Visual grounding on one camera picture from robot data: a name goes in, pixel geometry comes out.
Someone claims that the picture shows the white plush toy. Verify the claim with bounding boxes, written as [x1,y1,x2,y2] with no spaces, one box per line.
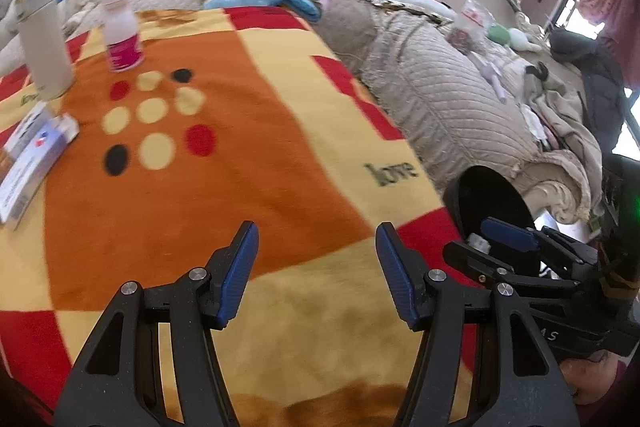
[507,28,543,54]

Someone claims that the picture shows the cream carved footboard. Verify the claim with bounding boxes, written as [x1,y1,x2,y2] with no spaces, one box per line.
[520,177,591,225]

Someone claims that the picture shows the small grey and white box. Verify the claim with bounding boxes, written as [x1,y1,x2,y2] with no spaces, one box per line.
[0,101,56,172]

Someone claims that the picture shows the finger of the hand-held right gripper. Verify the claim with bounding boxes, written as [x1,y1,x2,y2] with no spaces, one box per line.
[480,217,601,268]
[442,241,597,308]

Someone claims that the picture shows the white pill bottle pink label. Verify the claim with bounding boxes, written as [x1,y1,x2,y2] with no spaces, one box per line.
[100,0,145,74]

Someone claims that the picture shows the white thermos bottle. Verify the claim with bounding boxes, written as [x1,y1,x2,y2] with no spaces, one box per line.
[15,0,76,102]

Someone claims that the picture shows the black jacket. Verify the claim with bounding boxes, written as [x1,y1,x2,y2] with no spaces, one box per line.
[550,29,628,152]

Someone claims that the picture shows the lilac brush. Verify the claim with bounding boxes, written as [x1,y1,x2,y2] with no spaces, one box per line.
[475,57,511,100]

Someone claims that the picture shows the beige quilted sofa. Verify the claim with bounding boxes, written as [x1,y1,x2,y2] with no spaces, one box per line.
[315,0,603,223]

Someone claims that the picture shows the orange red printed blanket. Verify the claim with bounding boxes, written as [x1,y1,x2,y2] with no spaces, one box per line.
[0,7,486,427]

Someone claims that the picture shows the blue and white box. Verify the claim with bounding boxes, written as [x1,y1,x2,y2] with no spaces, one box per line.
[0,114,81,229]

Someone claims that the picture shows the person's right forearm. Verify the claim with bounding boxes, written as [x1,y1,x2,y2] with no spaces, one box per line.
[560,354,621,405]

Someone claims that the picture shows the clear plastic bag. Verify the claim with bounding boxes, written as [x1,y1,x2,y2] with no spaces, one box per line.
[447,0,493,55]

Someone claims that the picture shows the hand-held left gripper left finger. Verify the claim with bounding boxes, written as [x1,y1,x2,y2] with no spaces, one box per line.
[52,221,261,427]

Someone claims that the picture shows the beige cloth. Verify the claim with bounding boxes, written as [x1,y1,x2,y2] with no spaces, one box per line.
[520,72,606,188]

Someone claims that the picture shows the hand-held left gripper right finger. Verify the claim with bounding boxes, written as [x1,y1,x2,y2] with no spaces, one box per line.
[375,222,581,427]

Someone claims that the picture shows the black trash bin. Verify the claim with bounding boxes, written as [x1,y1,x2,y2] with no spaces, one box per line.
[442,164,538,288]

